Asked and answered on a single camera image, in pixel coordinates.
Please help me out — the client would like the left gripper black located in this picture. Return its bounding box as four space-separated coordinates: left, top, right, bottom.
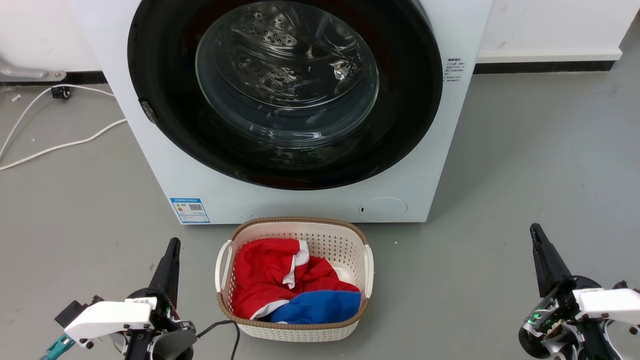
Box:
124 237 197 346

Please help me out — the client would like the white floor cable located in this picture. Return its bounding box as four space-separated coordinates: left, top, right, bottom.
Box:
0 84 117 160
0 118 128 172

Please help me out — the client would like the thin black cable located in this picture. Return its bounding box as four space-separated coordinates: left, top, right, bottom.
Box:
196 320 241 360

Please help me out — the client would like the white front-load washing machine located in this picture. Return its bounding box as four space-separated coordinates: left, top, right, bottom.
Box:
70 0 494 225

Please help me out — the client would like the metal door hinge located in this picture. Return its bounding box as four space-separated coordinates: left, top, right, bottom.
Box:
139 99 159 125

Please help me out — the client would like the blue energy label sticker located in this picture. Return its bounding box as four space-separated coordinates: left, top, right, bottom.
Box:
170 197 211 225

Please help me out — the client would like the white woven laundry basket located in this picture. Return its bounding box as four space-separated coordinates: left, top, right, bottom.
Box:
215 216 375 343

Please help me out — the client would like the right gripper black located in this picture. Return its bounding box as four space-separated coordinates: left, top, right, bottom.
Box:
522 223 606 342

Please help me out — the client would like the blue garment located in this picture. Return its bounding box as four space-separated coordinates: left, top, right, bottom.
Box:
263 289 362 325

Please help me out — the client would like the red and white garment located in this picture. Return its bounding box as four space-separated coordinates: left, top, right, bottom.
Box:
231 238 361 321

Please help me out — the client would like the teal cable connector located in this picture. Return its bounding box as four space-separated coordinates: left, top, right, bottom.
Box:
39 334 77 360

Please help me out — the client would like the black round washer door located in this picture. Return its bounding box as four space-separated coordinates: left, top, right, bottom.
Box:
127 0 444 191

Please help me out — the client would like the round white filter cover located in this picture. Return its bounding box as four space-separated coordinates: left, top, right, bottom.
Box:
359 197 408 223

